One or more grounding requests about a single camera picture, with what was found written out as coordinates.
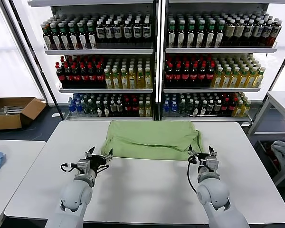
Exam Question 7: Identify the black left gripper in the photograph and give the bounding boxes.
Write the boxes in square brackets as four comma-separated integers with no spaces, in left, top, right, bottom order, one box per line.
[85,146,114,171]

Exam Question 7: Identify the white side table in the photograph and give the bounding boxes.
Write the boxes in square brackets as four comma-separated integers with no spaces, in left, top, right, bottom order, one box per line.
[0,139,47,228]

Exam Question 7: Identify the grey metal frame table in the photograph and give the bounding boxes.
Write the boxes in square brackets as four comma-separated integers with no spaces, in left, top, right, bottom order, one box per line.
[247,90,285,187]

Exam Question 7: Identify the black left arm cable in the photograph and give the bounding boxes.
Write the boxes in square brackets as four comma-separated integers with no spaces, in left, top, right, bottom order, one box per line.
[60,162,79,173]

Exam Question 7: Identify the grey shelf unit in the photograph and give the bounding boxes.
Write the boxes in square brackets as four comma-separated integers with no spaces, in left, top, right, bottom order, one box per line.
[28,0,157,122]
[160,0,280,123]

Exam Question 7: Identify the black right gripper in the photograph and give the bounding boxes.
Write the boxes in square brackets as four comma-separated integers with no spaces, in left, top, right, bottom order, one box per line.
[188,144,217,167]

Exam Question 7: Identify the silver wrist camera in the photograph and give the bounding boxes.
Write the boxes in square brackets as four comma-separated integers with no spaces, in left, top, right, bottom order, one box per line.
[205,156,219,171]
[76,159,91,175]

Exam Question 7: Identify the cola bottle red cap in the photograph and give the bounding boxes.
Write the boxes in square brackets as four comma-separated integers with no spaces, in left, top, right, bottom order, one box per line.
[96,64,105,87]
[206,62,215,86]
[80,64,89,87]
[164,62,174,86]
[72,64,82,87]
[190,62,199,86]
[198,62,207,86]
[64,64,74,87]
[181,62,190,86]
[88,64,97,87]
[173,62,182,86]
[56,62,66,87]

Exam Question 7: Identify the red cloth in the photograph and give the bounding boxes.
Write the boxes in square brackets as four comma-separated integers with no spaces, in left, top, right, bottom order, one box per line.
[268,142,282,171]

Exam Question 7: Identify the dark bottle white blue label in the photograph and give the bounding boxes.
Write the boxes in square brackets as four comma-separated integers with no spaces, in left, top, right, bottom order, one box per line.
[142,20,152,44]
[104,20,114,44]
[243,19,254,47]
[95,20,105,44]
[133,20,143,44]
[123,20,133,44]
[113,20,123,44]
[263,20,274,47]
[253,20,264,47]

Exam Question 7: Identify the light green polo shirt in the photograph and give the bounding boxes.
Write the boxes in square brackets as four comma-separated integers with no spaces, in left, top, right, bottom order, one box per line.
[100,120,202,160]

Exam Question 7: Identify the grey crumpled cloth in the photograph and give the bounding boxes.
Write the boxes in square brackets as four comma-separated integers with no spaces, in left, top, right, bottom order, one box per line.
[270,140,285,167]

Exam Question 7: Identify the yellow juice bottle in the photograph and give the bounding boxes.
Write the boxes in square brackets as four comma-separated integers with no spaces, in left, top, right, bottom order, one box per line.
[120,68,129,90]
[246,67,258,89]
[104,68,113,90]
[254,67,266,88]
[211,67,223,89]
[228,67,240,89]
[128,67,137,90]
[237,67,249,89]
[112,68,121,90]
[136,67,145,90]
[144,67,153,90]
[220,67,231,89]

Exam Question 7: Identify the black window frame post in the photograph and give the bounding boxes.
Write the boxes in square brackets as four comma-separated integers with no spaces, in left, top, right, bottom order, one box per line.
[250,44,285,124]
[8,0,65,121]

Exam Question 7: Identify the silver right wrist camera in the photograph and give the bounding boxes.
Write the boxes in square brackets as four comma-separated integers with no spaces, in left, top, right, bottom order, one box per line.
[205,156,219,171]

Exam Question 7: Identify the reddish drink bottle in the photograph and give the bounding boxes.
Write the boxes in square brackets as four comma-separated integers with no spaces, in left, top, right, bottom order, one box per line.
[272,20,283,47]

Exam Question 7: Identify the dark bottle green label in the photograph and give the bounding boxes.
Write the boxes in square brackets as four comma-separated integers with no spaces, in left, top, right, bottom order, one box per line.
[167,20,177,48]
[49,23,61,50]
[215,20,225,48]
[195,20,206,48]
[86,21,98,50]
[58,22,69,50]
[42,22,52,50]
[68,22,79,50]
[77,22,88,50]
[176,20,186,48]
[205,20,216,48]
[186,20,196,48]

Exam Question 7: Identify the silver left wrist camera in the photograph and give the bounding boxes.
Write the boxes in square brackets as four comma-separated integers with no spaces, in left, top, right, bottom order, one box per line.
[76,159,91,175]

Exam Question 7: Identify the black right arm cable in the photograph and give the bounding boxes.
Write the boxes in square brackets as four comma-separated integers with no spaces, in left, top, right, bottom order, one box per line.
[187,161,200,195]

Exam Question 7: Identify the clear wrapped silver rods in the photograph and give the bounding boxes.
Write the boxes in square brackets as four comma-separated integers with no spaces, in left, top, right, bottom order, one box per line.
[0,105,23,116]

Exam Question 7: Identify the dark bottle beige label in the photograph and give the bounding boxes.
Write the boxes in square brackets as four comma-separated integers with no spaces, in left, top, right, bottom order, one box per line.
[224,19,235,47]
[234,19,245,47]

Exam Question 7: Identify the brown cardboard box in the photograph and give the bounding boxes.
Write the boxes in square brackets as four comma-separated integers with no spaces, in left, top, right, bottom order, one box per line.
[0,97,48,131]

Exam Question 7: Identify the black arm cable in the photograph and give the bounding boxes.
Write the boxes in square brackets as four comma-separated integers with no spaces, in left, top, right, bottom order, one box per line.
[60,162,79,173]
[187,161,200,195]

